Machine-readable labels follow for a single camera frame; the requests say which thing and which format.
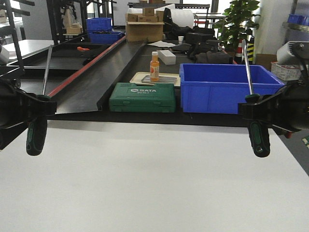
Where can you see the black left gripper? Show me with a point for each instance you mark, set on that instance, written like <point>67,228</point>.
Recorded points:
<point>15,104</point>

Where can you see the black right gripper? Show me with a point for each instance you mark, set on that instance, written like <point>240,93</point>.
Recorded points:
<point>288,109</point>

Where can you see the small green black screwdriver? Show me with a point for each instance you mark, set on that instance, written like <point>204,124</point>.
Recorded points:
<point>258,132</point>

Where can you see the large green black screwdriver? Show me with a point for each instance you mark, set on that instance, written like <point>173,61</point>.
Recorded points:
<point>37,128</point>

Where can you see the white plastic basket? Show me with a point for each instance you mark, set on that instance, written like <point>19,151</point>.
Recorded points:
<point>286,72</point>

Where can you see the black conveyor belt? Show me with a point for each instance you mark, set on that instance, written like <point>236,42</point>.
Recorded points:
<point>82,92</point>

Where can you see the large blue plastic bin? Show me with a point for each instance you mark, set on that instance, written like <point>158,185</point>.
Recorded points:
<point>213,88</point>

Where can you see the striped traffic cone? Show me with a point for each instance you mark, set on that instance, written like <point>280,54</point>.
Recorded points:
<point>238,55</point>

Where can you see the green potted plant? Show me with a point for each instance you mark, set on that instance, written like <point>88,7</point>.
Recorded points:
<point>240,22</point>

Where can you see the green SATA tool case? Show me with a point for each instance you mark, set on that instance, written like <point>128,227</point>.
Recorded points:
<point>129,97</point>

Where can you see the blue bin far back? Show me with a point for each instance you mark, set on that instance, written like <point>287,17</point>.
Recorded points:
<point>105,37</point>

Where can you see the white box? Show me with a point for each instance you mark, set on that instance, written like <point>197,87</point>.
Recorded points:
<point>167,57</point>

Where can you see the orange juice bottle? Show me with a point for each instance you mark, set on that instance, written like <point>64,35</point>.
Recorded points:
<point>154,67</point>

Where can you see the white foam roll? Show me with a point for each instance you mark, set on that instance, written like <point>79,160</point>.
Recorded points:
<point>180,17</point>

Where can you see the large cardboard box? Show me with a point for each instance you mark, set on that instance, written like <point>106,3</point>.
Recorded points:
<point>144,31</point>

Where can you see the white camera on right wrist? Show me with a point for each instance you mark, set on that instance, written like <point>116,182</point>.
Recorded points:
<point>292,52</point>

